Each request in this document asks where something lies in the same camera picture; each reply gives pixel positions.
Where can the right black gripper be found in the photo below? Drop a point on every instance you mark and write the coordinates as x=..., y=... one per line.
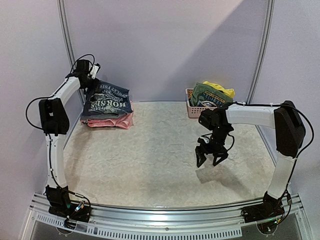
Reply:
x=211, y=149

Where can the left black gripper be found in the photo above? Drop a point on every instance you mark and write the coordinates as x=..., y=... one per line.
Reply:
x=93, y=86

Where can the navy printed t-shirt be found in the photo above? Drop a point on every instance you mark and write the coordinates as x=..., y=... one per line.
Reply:
x=107, y=98

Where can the grey-blue button shirt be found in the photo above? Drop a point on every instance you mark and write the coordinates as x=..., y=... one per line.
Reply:
x=103, y=116

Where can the pink perforated laundry basket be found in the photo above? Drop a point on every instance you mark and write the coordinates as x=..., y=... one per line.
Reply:
x=194, y=112

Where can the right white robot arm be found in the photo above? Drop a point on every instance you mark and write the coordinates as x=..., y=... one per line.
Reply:
x=284, y=118

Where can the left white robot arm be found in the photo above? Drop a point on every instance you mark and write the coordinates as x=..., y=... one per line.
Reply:
x=55, y=125

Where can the pink folded garment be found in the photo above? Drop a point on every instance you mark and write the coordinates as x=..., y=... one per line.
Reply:
x=123, y=122

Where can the green printed t-shirt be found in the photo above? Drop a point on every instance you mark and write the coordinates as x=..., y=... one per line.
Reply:
x=204, y=95

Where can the yellow garment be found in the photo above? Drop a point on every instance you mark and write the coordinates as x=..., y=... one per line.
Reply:
x=230, y=92

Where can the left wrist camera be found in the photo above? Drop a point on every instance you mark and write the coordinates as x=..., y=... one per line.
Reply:
x=83, y=66

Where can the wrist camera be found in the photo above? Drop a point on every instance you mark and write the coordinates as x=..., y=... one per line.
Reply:
x=209, y=119
x=83, y=66

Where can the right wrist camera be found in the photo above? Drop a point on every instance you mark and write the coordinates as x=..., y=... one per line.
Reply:
x=209, y=119

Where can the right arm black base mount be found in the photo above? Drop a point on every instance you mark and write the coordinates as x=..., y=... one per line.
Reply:
x=268, y=214

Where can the aluminium front rail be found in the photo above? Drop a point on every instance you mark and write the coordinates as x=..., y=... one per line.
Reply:
x=220, y=222

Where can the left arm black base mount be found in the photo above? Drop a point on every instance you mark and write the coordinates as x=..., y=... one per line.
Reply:
x=62, y=206

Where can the right aluminium wall post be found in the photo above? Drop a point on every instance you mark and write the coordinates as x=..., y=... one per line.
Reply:
x=262, y=50

